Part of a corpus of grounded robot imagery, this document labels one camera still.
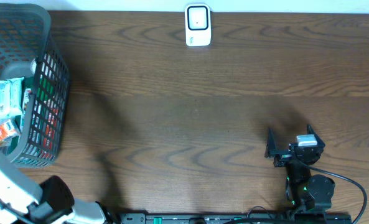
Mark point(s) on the orange tissue pack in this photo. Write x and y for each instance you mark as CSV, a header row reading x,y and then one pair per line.
x,y
8,130

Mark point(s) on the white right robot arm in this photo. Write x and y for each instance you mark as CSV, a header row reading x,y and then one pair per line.
x,y
308,193

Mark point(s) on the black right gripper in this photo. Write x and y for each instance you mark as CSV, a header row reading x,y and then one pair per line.
x,y
283,156

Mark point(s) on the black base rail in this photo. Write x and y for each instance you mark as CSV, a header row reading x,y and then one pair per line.
x,y
215,218

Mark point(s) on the grey plastic shopping basket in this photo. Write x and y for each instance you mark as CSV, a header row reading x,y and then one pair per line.
x,y
28,51

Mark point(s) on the red snack wrapper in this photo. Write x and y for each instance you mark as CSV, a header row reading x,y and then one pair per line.
x,y
50,128

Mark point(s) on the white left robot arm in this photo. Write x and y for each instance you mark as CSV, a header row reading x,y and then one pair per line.
x,y
24,201

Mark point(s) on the light green wipes packet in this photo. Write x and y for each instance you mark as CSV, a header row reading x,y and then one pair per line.
x,y
11,98

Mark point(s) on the large green 3M package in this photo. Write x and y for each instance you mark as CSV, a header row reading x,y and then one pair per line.
x,y
35,103

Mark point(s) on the white barcode scanner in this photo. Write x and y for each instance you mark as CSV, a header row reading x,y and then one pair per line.
x,y
198,29

